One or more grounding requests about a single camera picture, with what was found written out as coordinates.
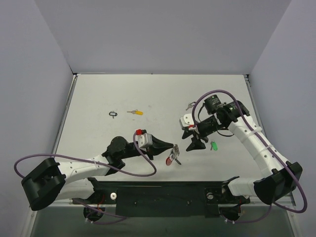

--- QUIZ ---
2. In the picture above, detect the key with green tag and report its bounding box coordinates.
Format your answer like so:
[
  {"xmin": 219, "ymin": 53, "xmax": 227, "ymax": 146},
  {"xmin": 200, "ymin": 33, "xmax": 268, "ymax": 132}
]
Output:
[{"xmin": 210, "ymin": 141, "xmax": 218, "ymax": 151}]

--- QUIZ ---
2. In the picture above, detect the red-handled metal keyring holder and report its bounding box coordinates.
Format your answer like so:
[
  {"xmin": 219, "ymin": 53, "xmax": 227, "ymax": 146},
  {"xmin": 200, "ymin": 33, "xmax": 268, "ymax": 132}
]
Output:
[{"xmin": 165, "ymin": 144, "xmax": 182, "ymax": 166}]

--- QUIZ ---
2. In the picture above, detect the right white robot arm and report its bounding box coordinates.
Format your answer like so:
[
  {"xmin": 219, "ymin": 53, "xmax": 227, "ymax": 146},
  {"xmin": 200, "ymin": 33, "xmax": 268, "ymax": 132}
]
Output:
[{"xmin": 179, "ymin": 95, "xmax": 303, "ymax": 205}]

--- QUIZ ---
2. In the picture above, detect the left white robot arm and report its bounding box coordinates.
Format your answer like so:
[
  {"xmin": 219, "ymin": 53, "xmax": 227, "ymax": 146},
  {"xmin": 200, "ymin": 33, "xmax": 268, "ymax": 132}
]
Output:
[{"xmin": 21, "ymin": 133, "xmax": 174, "ymax": 211}]

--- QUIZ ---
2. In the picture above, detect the key with small black tag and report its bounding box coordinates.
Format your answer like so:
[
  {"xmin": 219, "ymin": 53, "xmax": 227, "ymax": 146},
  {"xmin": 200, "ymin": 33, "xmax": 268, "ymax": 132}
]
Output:
[{"xmin": 186, "ymin": 102, "xmax": 196, "ymax": 111}]

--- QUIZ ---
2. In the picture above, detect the key with yellow tag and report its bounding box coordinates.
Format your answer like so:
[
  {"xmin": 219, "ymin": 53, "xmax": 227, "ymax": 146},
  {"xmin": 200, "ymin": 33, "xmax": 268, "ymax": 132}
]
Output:
[{"xmin": 127, "ymin": 110, "xmax": 144, "ymax": 116}]

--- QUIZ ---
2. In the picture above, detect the key with large black tag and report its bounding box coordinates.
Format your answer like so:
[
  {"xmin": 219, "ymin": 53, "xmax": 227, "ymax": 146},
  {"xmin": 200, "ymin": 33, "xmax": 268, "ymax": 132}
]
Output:
[{"xmin": 109, "ymin": 111, "xmax": 118, "ymax": 118}]

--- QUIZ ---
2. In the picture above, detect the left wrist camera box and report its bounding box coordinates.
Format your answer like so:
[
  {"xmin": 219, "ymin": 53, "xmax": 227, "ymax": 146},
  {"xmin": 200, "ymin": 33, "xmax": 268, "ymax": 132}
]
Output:
[{"xmin": 135, "ymin": 129, "xmax": 153, "ymax": 149}]

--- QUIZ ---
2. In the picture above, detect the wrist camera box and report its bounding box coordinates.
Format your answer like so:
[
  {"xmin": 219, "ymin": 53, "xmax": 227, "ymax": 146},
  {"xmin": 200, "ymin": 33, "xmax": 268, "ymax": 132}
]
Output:
[
  {"xmin": 179, "ymin": 114, "xmax": 197, "ymax": 130},
  {"xmin": 135, "ymin": 129, "xmax": 153, "ymax": 149}
]

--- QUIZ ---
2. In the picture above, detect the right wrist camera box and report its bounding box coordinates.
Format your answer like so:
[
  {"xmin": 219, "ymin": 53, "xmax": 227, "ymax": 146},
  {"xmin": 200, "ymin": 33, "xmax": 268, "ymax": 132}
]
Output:
[{"xmin": 179, "ymin": 114, "xmax": 197, "ymax": 130}]

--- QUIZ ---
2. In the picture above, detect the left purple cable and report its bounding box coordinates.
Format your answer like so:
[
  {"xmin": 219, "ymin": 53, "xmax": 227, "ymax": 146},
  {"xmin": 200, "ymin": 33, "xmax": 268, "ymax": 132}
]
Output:
[{"xmin": 13, "ymin": 132, "xmax": 158, "ymax": 225}]

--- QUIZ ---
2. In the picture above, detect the purple cable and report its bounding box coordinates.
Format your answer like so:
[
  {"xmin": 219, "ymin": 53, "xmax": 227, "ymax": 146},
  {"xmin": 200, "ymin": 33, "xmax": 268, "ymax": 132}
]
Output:
[
  {"xmin": 192, "ymin": 89, "xmax": 308, "ymax": 225},
  {"xmin": 13, "ymin": 132, "xmax": 158, "ymax": 225}
]

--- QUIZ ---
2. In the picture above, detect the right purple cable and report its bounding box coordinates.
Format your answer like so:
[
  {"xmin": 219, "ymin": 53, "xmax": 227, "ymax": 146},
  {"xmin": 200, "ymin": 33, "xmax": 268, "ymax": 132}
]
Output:
[{"xmin": 192, "ymin": 89, "xmax": 308, "ymax": 225}]

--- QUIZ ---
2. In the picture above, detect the aluminium frame rail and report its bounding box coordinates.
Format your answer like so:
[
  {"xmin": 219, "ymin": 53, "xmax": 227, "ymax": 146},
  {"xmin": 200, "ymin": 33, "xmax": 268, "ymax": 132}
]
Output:
[{"xmin": 284, "ymin": 192, "xmax": 296, "ymax": 206}]

